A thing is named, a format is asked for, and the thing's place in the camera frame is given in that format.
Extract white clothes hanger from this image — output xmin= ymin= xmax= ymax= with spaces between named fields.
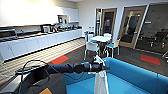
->
xmin=92 ymin=54 xmax=108 ymax=73

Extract white shirt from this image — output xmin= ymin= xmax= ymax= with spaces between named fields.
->
xmin=92 ymin=67 xmax=111 ymax=94

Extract all white chair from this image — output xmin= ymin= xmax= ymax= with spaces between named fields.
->
xmin=83 ymin=41 xmax=101 ymax=61

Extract white chair blue seat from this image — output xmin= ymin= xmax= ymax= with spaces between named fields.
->
xmin=105 ymin=37 xmax=122 ymax=59
xmin=102 ymin=32 xmax=113 ymax=40
xmin=86 ymin=32 xmax=96 ymax=43

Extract white round cafe table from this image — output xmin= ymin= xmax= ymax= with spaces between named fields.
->
xmin=89 ymin=35 xmax=112 ymax=54

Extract blue sofa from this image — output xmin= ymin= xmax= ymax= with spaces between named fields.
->
xmin=62 ymin=56 xmax=168 ymax=94

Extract small waste bin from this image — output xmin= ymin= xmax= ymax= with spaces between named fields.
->
xmin=83 ymin=30 xmax=91 ymax=42

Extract narrow wooden framed glass door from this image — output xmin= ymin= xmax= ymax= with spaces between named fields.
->
xmin=100 ymin=7 xmax=118 ymax=38

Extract wide wooden framed glass door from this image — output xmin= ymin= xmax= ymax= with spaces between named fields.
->
xmin=118 ymin=4 xmax=148 ymax=50

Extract black coffee machine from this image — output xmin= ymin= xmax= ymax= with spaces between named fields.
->
xmin=40 ymin=23 xmax=53 ymax=34

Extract white kitchen base cabinets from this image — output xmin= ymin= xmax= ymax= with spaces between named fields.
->
xmin=0 ymin=28 xmax=84 ymax=63

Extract dark kitchen counter top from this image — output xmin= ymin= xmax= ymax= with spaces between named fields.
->
xmin=0 ymin=26 xmax=83 ymax=43

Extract countertop microwave oven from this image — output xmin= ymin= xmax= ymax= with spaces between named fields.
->
xmin=0 ymin=29 xmax=17 ymax=40

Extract white kitchen wall cabinets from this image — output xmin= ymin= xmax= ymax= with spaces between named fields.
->
xmin=0 ymin=0 xmax=81 ymax=28

